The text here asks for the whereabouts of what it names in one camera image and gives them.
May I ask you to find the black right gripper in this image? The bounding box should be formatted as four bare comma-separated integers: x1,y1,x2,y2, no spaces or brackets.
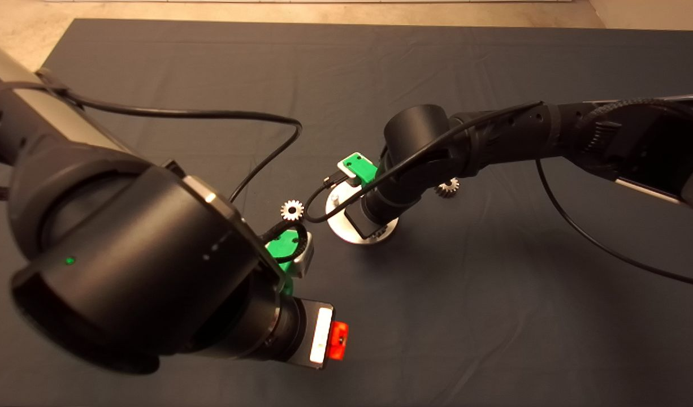
346,203,392,240

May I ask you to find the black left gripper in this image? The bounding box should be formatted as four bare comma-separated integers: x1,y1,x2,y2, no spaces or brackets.
283,296,350,371

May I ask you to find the round metal carrier plate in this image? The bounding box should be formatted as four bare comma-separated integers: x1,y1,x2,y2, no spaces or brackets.
325,182,400,246

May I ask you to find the dark table cloth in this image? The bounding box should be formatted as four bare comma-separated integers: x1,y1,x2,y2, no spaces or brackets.
0,19,693,407

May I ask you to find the black right camera cable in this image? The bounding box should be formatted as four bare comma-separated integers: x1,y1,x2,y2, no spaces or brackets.
305,100,693,289

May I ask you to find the black camera cable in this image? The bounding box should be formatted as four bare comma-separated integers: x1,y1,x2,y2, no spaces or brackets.
34,67,309,265
305,100,693,289

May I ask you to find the green right camera mount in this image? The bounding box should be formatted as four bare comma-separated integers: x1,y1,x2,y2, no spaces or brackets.
346,152,379,187

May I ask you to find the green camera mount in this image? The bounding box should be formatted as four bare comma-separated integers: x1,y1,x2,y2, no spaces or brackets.
346,152,379,187
265,228,300,296

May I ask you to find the silver left camera box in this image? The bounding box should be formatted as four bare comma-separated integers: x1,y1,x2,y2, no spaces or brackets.
292,231,315,279

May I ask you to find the green left camera mount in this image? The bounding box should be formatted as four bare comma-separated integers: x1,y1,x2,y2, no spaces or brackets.
265,228,300,296

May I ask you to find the black left camera cable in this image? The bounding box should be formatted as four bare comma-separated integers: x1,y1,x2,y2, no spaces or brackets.
34,67,309,265

